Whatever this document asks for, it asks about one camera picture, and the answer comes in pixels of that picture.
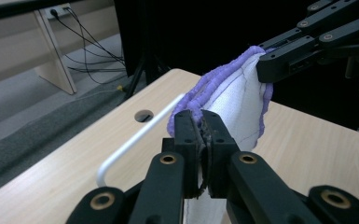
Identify black tripod stand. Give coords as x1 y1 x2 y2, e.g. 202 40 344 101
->
123 0 173 100

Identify white wall socket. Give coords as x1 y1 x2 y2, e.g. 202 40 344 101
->
44 4 73 21

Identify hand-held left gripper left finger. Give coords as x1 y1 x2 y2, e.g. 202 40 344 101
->
162 108 207 199

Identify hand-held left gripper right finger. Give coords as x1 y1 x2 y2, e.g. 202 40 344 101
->
200 108 241 200

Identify white cloth with purple edge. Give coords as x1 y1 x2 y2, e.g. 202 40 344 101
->
167 45 275 224

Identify black cable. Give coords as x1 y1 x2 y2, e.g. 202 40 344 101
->
63 46 129 86
62 6 126 62
49 8 126 63

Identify white metal table handle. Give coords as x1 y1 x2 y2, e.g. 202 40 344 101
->
95 92 186 188

